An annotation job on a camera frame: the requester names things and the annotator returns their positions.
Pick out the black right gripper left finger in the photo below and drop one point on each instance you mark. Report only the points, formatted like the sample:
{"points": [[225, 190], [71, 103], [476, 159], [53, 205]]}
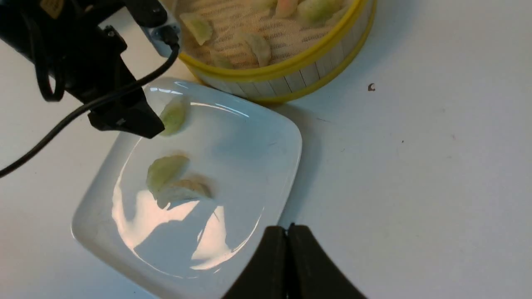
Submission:
{"points": [[264, 275]]}

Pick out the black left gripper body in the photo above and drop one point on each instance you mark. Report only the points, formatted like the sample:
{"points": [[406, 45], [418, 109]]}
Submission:
{"points": [[70, 52]]}

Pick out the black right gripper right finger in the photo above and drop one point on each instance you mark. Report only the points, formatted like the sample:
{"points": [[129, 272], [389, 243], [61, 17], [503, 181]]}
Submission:
{"points": [[311, 273]]}

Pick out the white dumpling plate front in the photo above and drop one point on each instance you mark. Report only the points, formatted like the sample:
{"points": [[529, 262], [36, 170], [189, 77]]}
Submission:
{"points": [[180, 190]]}

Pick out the white square plate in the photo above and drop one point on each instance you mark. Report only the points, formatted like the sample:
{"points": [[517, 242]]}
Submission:
{"points": [[244, 155]]}

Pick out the green dumpling steamer front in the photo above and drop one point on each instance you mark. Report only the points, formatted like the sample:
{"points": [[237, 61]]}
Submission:
{"points": [[198, 26]]}

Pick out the yellow rimmed bamboo steamer basket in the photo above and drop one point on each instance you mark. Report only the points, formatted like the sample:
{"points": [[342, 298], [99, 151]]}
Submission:
{"points": [[300, 75]]}

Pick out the pink dumpling in steamer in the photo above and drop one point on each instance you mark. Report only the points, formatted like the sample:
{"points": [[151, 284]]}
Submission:
{"points": [[285, 8]]}

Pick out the green dumpling steamer centre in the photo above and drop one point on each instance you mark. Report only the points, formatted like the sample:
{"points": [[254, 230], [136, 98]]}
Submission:
{"points": [[316, 12]]}

